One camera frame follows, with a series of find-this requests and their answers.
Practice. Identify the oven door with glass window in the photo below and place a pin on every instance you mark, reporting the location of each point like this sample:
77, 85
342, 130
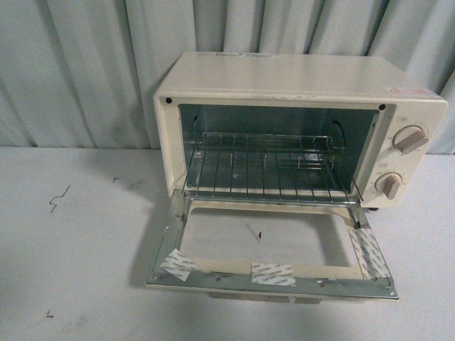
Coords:
271, 250

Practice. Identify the cream Toshiba toaster oven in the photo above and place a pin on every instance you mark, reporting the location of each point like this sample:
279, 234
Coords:
360, 102

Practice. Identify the lower beige oven knob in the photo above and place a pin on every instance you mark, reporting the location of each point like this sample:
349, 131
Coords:
388, 184

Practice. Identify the beige oven knob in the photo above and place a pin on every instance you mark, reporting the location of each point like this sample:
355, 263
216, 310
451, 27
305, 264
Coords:
388, 184
409, 138

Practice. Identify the upper beige oven knob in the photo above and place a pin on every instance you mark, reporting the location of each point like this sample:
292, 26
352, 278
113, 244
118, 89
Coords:
409, 138

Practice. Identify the left tape strip on door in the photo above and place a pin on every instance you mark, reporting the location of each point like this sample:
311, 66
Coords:
178, 265

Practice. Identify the tape strip on door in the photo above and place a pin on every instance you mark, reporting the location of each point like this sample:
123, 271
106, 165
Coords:
178, 265
370, 259
272, 274

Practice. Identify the middle tape strip on door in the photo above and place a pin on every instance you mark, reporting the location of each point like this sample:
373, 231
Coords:
272, 274

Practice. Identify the right tape strip on door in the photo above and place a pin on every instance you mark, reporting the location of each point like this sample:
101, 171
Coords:
370, 259

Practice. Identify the grey curtain backdrop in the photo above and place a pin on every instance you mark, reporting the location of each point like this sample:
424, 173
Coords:
83, 73

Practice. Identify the metal wire oven rack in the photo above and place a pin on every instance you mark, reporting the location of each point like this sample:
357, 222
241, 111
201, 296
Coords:
269, 168

